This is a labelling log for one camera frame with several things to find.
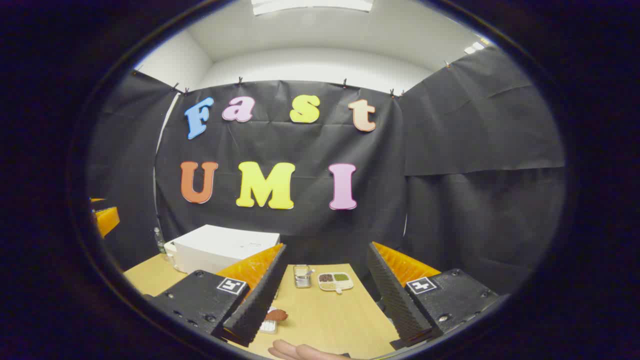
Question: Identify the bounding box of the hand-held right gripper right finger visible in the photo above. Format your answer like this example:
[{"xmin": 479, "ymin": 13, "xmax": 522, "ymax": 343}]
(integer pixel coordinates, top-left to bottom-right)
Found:
[{"xmin": 367, "ymin": 241, "xmax": 501, "ymax": 349}]

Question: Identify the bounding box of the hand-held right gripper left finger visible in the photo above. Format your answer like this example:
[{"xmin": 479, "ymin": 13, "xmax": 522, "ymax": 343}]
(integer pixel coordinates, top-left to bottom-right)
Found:
[{"xmin": 145, "ymin": 243, "xmax": 288, "ymax": 347}]

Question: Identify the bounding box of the white microwave oven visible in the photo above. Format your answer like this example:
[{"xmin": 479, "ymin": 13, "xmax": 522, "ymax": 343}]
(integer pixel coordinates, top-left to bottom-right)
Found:
[{"xmin": 172, "ymin": 224, "xmax": 281, "ymax": 275}]

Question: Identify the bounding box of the small white rectangular dish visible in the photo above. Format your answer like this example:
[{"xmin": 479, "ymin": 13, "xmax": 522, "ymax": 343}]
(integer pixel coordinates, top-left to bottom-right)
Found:
[{"xmin": 259, "ymin": 306, "xmax": 279, "ymax": 335}]

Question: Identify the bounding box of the clear jar with spoon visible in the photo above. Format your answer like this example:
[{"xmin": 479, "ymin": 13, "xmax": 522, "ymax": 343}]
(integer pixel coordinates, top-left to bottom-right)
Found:
[{"xmin": 293, "ymin": 264, "xmax": 315, "ymax": 289}]

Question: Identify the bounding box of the white divided spice dish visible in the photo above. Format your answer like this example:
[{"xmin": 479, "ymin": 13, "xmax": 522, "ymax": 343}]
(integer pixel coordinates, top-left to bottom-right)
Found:
[{"xmin": 318, "ymin": 272, "xmax": 355, "ymax": 295}]

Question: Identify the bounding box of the long ceiling light panel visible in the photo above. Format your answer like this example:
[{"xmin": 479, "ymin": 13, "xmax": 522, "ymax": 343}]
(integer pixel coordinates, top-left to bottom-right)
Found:
[{"xmin": 251, "ymin": 0, "xmax": 373, "ymax": 16}]

